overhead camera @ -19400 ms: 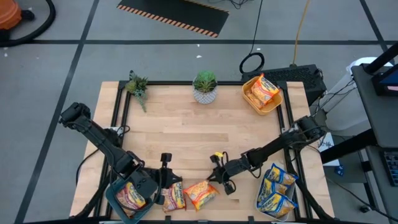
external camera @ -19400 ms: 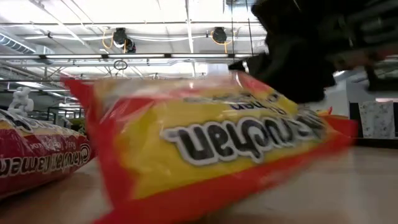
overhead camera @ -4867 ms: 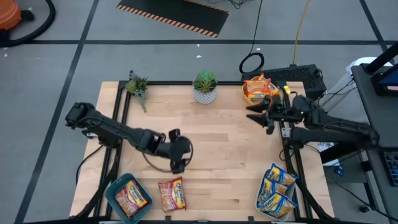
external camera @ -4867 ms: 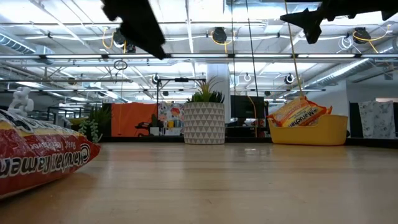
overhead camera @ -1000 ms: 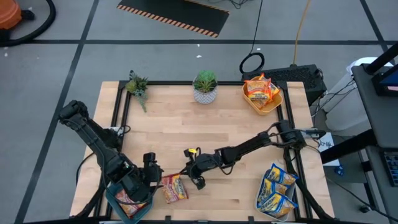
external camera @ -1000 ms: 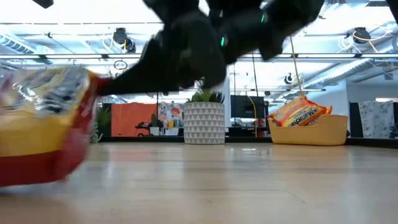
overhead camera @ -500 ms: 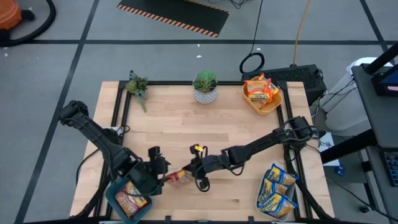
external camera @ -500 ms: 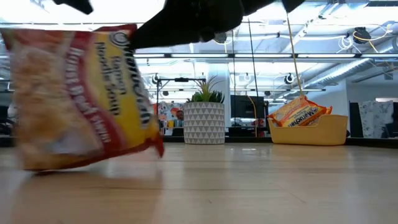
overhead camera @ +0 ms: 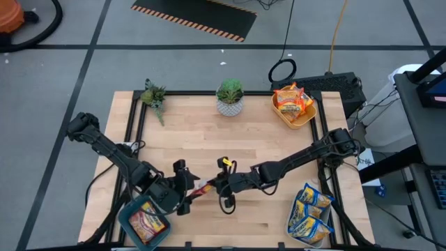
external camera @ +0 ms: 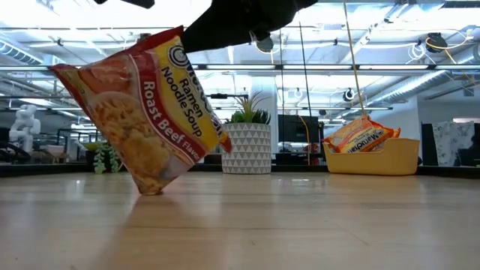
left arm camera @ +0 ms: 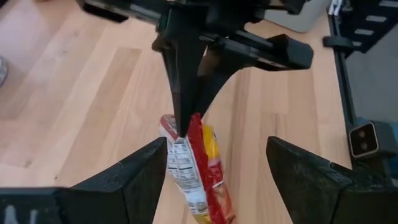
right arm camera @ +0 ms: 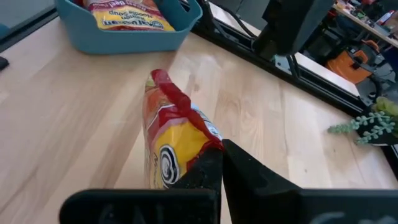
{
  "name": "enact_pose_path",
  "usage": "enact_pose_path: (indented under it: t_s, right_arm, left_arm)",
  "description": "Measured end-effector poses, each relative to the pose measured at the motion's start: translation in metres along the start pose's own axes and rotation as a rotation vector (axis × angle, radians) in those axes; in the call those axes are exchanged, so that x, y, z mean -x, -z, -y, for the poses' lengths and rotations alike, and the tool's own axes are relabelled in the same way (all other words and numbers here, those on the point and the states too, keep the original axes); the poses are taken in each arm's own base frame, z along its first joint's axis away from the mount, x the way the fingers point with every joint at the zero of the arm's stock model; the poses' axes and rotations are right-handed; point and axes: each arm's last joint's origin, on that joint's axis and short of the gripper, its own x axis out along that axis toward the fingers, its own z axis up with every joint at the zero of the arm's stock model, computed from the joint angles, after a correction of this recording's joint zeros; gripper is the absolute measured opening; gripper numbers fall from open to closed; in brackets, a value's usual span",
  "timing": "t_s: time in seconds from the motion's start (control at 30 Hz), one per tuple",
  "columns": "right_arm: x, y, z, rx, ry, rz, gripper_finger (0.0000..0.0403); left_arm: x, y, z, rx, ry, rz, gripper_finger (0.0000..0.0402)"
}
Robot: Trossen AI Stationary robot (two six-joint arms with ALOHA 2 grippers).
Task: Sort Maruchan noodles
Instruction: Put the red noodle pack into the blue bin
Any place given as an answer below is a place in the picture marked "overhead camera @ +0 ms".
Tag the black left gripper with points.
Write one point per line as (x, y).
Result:
(170, 191)

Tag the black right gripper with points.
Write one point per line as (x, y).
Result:
(233, 183)

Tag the red ramen noodle pack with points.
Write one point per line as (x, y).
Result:
(202, 190)
(146, 224)

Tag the blue soy sauce ramen pack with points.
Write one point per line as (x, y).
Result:
(313, 197)
(310, 229)
(306, 211)

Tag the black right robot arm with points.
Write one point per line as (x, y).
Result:
(296, 158)

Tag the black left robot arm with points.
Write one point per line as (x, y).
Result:
(115, 153)

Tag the black table edge clamp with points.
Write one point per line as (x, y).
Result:
(188, 246)
(281, 246)

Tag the teal plastic bin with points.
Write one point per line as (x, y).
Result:
(122, 219)

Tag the succulent in white patterned pot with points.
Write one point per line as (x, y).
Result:
(229, 108)

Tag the small green succulent sprig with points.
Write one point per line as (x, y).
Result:
(153, 97)

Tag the yellow plastic bin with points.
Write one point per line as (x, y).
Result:
(306, 118)

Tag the light grey plastic bin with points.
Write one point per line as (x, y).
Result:
(327, 212)

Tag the white paper sheet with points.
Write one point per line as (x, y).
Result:
(364, 162)

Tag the black computer tower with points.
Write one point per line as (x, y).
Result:
(331, 85)

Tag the small blue object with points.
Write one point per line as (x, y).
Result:
(380, 190)

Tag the black hazard-striped floor mat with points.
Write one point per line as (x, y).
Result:
(195, 14)

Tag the black floor plug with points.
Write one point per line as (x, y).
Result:
(407, 234)

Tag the black desk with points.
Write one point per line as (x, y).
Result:
(428, 139)

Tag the white waste bin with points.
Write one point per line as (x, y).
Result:
(400, 69)

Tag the black keyboard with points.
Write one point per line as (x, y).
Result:
(439, 188)

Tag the black monitor on desk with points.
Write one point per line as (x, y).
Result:
(435, 92)

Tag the black slanted pole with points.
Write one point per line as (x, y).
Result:
(428, 64)

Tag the orange shop vacuum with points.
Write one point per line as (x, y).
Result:
(10, 15)

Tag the black aluminium table frame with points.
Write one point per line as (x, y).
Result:
(191, 93)

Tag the black diagonal frame strut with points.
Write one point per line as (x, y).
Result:
(99, 226)
(353, 228)

